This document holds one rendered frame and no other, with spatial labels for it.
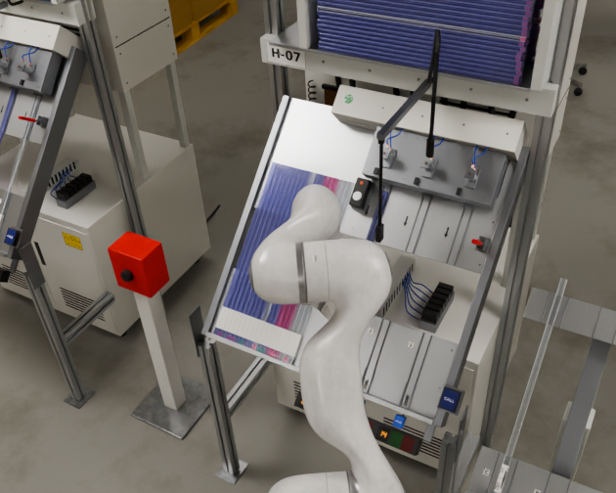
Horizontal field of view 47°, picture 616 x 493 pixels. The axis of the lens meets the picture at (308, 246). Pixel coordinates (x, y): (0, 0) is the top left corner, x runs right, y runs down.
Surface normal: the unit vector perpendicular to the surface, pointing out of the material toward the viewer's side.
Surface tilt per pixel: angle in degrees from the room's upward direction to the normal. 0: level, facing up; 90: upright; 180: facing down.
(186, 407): 0
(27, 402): 0
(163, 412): 0
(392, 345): 43
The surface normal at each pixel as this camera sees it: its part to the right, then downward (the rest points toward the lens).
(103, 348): -0.05, -0.78
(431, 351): -0.36, -0.18
